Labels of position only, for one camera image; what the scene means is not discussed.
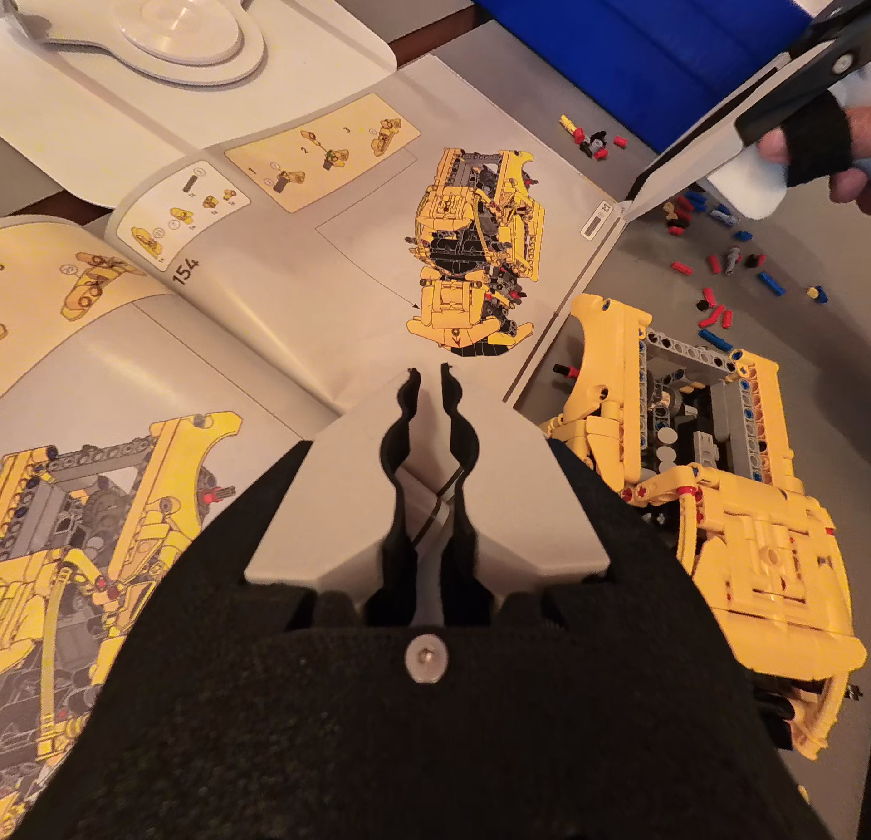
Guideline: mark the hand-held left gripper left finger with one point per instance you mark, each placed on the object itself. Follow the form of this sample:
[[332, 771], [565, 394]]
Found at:
[[326, 513]]

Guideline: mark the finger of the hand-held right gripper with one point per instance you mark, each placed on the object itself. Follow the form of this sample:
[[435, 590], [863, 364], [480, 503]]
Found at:
[[701, 152]]

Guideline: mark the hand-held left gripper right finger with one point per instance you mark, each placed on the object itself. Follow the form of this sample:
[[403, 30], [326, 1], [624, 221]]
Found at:
[[531, 513]]

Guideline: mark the instruction booklet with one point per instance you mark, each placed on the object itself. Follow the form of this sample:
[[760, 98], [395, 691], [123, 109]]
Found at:
[[340, 275]]

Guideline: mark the yellow brick toy car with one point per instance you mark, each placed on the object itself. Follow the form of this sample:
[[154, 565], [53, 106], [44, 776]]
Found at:
[[769, 547]]

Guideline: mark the grey desk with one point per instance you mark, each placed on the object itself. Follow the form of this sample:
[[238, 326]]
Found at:
[[782, 391]]

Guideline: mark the brown desk divider strip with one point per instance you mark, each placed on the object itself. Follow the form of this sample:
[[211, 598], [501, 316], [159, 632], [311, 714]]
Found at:
[[435, 37]]

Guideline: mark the person's right hand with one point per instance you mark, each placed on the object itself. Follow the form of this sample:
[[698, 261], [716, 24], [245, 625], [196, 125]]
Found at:
[[859, 159]]

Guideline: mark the blue storage bin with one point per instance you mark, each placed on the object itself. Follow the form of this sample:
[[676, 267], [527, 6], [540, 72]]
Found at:
[[646, 37]]

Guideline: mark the scattered small coloured pins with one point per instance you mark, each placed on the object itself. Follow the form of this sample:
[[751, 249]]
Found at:
[[716, 317]]

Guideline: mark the white folding stand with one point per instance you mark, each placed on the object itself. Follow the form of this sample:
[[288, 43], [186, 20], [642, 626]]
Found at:
[[81, 125]]

